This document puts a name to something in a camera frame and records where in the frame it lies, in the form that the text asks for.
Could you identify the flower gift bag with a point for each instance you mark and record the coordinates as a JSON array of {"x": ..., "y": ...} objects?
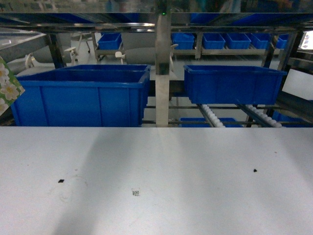
[{"x": 10, "y": 87}]

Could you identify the blue crate behind table right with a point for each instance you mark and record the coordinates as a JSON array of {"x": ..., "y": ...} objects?
[{"x": 248, "y": 85}]

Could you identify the blue crate behind table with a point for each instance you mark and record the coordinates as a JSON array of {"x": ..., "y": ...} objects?
[
  {"x": 248, "y": 85},
  {"x": 83, "y": 98}
]

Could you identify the blue crate behind table left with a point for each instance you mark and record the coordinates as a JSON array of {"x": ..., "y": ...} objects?
[{"x": 83, "y": 98}]

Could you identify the small qr code sticker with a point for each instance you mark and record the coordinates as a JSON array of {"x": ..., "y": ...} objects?
[{"x": 136, "y": 191}]

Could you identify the steel rack upright post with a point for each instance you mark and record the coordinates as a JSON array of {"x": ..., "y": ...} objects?
[{"x": 162, "y": 63}]

